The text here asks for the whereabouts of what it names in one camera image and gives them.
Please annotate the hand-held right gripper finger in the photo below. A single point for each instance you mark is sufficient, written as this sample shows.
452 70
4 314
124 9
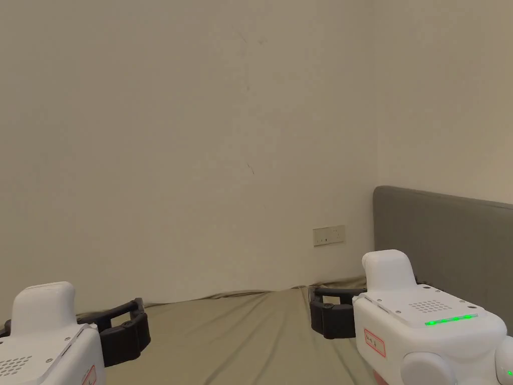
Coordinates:
334 321
340 292

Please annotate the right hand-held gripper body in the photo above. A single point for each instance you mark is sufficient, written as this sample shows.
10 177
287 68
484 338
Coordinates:
425 341

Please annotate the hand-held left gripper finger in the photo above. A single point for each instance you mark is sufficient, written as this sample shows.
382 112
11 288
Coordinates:
120 309
128 339

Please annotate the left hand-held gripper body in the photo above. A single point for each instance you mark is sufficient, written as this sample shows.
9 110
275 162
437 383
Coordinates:
44 345

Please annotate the bed with beige sheet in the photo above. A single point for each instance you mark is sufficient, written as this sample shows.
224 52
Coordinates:
240 337

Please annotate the grey padded headboard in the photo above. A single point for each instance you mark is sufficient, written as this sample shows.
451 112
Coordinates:
449 236

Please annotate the beige wall socket plate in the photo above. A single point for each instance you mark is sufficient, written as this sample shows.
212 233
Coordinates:
329 236

